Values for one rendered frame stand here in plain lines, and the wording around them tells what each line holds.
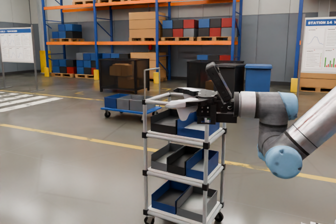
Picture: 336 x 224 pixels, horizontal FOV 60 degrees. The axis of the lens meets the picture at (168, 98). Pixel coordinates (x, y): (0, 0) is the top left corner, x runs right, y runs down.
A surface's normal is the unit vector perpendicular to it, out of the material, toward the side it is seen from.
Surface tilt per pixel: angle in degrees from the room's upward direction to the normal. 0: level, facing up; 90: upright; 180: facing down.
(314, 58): 90
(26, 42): 90
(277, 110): 90
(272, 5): 90
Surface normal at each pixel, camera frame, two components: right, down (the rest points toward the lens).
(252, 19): -0.42, 0.16
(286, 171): -0.18, 0.18
